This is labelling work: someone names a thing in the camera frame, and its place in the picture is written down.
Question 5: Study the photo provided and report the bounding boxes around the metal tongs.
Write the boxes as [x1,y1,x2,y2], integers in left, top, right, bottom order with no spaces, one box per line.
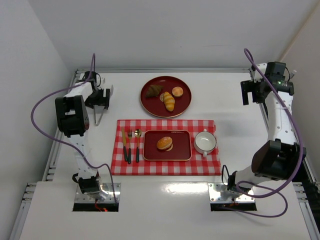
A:
[93,85,114,127]

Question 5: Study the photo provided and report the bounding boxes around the round sesame bun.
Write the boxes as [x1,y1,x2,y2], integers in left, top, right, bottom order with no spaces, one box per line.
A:
[156,136,173,151]

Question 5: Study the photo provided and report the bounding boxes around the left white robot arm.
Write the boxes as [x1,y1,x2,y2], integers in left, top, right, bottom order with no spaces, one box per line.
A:
[54,71,113,198]

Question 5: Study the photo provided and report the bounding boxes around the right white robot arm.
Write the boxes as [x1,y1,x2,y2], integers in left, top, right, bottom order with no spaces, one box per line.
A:
[227,61,307,195]

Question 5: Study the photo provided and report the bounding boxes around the striped orange bread roll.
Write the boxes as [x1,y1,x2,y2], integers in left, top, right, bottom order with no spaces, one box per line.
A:
[163,91,175,112]

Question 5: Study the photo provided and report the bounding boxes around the brown chocolate croissant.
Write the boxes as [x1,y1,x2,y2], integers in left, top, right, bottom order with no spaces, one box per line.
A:
[145,84,164,98]

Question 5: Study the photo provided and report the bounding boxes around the round red plate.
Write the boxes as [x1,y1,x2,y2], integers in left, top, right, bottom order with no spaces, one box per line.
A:
[140,76,192,118]

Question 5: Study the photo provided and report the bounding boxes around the small round cookie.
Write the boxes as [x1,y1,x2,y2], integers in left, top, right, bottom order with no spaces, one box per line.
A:
[159,93,164,102]

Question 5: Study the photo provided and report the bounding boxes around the red white checkered cloth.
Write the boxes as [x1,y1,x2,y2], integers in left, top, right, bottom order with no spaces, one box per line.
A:
[111,119,221,176]

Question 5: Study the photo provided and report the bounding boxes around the round flat bun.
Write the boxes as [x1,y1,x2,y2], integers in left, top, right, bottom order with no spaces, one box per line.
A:
[172,86,184,98]

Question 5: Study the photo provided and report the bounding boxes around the rectangular red tray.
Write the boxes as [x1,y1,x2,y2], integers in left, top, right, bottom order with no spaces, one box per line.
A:
[143,130,192,161]

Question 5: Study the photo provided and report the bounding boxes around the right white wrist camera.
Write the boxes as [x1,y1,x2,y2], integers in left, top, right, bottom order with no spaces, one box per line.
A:
[249,62,268,82]

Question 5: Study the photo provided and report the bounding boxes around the gold fork green handle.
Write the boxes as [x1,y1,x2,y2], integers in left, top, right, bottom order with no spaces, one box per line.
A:
[127,129,132,164]

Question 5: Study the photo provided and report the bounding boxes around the gold spoon green handle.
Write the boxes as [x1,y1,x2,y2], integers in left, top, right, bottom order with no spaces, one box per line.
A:
[134,128,142,163]

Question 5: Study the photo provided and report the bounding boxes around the gold knife green handle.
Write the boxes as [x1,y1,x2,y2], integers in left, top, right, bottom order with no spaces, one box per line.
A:
[121,127,128,162]

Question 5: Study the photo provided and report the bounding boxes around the white two-handled bowl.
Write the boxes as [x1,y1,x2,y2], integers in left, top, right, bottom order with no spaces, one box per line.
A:
[193,129,217,158]

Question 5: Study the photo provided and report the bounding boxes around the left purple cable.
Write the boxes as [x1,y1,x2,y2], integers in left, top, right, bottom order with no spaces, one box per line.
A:
[30,52,118,203]

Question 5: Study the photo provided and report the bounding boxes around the purple cable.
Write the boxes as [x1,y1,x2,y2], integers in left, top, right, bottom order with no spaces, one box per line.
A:
[231,47,306,219]
[30,52,118,203]

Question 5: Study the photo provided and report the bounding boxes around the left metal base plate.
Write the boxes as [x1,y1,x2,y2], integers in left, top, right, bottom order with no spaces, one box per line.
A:
[74,183,121,204]

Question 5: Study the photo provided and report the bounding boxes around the metal base plate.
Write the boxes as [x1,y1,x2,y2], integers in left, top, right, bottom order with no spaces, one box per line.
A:
[208,182,255,204]
[74,183,121,204]

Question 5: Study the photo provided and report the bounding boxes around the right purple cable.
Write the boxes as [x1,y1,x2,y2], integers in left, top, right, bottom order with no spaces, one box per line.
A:
[231,47,306,219]

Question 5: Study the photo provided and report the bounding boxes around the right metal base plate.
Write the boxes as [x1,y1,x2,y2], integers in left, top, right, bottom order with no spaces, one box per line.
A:
[208,182,255,204]

